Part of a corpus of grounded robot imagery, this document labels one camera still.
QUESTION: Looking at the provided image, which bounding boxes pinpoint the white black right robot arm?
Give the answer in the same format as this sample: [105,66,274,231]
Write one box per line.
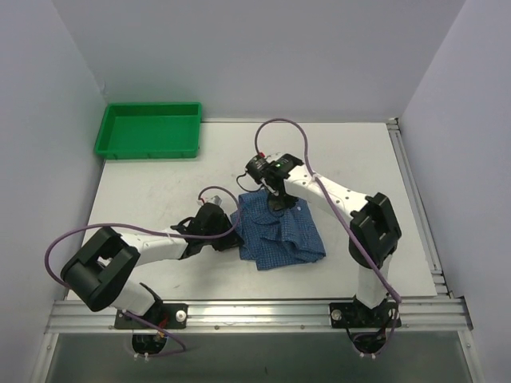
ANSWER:
[245,153,402,326]

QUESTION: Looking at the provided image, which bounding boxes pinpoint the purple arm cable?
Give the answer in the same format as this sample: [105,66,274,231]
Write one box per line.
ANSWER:
[44,186,243,286]
[254,118,403,304]

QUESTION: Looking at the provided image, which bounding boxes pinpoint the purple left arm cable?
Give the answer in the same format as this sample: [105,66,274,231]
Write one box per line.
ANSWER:
[44,186,243,286]

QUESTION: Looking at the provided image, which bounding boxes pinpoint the blue checked long sleeve shirt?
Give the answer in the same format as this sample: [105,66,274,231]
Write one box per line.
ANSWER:
[231,191,326,271]

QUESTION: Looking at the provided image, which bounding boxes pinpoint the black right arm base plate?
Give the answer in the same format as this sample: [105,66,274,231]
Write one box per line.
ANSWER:
[329,298,402,330]

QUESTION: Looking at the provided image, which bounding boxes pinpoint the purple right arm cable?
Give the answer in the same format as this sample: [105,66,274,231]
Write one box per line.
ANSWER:
[254,118,403,304]

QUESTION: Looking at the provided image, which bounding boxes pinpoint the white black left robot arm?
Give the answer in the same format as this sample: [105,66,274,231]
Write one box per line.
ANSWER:
[60,203,244,328]

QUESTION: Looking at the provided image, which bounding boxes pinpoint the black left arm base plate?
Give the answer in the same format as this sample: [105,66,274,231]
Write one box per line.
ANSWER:
[113,302,188,330]

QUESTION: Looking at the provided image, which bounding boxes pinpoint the green plastic tray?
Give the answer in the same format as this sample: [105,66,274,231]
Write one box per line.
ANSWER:
[94,102,202,160]

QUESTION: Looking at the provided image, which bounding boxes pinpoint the aluminium right side rail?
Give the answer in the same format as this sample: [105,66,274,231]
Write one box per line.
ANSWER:
[386,118,454,298]

